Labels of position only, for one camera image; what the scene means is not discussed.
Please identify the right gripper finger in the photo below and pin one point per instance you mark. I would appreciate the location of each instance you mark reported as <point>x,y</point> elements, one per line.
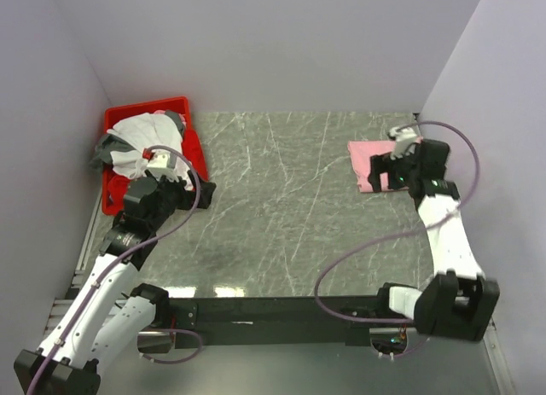
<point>381,163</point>
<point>378,182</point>

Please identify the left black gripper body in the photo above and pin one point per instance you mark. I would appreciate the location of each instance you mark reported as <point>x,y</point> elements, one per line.
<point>173,195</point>

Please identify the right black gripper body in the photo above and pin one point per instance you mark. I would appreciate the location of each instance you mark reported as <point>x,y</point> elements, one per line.
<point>404,170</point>

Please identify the pink t-shirt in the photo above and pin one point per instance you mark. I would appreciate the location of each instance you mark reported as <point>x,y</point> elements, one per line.
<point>360,153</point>

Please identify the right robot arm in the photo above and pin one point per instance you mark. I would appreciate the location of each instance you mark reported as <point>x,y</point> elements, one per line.
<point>459,301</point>

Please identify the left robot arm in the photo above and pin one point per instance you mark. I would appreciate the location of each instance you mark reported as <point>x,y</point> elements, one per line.
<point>76,354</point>

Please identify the red plastic bin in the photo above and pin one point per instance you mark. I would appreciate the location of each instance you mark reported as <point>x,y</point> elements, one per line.
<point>178,105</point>

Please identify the white t-shirt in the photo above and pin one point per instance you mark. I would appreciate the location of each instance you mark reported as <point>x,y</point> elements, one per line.
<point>143,131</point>

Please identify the grey t-shirt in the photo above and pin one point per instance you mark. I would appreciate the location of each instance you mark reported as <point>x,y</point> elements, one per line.
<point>106,144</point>

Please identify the black base beam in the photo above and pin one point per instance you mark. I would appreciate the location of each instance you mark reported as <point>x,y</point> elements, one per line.
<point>246,321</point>

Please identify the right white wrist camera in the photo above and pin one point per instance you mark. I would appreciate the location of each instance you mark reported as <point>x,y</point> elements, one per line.
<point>405,139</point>

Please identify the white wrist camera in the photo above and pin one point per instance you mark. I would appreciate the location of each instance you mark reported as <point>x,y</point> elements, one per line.
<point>405,139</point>
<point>160,162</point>

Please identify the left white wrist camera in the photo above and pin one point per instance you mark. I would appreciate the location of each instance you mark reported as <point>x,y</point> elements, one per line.
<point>160,162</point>

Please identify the aluminium frame rail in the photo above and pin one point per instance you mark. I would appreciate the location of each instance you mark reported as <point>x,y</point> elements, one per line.
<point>105,316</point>

